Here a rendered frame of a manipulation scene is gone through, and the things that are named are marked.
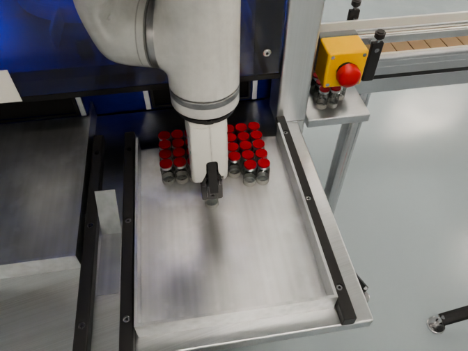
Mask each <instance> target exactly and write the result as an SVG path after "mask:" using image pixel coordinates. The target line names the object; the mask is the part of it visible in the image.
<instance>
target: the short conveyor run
mask: <svg viewBox="0 0 468 351"><path fill-rule="evenodd" d="M351 5H352V6H353V9H349V11H348V17H347V20H346V21H339V22H323V23H321V26H320V32H328V31H344V30H353V29H354V30H356V31H357V33H358V36H359V37H360V38H361V40H362V41H363V43H364V44H365V46H366V47H367V49H368V56H367V59H366V64H365V67H364V71H363V75H362V77H361V81H360V83H359V84H356V85H354V87H355V88H356V90H357V92H358V93H359V94H362V93H376V92H383V91H397V90H404V89H411V88H425V87H432V86H445V85H453V84H466V83H468V11H460V12H451V13H434V14H425V15H408V16H400V17H383V18H374V19H358V18H359V13H360V9H359V8H357V7H359V6H360V5H361V0H352V2H351Z"/></svg>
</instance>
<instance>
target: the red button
mask: <svg viewBox="0 0 468 351"><path fill-rule="evenodd" d="M360 78H361V71H360V69H359V68H358V67H357V65H355V64H353V63H349V64H346V65H344V66H342V67H341V68H340V69H339V70H338V72H337V73H336V79H337V81H338V83H339V84H340V85H341V86H342V87H346V88H349V87H352V86H354V85H356V84H357V83H358V82H359V80H360Z"/></svg>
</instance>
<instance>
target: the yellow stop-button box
mask: <svg viewBox="0 0 468 351"><path fill-rule="evenodd" d="M367 56H368V49H367V47H366V46H365V44H364V43H363V41H362V40H361V38H360V37H359V36H358V33H357V31H356V30H354V29H353V30H344V31H328V32H320V34H319V38H318V46H317V50H316V55H315V63H314V67H313V69H314V71H315V73H316V74H317V76H318V79H319V80H320V83H321V85H322V87H323V88H327V87H335V86H341V85H340V84H339V83H338V81H337V79H336V73H337V72H338V70H339V69H340V68H341V67H342V66H344V65H346V64H349V63H353V64H355V65H357V67H358V68H359V69H360V71H361V77H362V75H363V71H364V67H365V64H366V59H367ZM360 81H361V78H360V80H359V82H358V83H357V84H359V83H360Z"/></svg>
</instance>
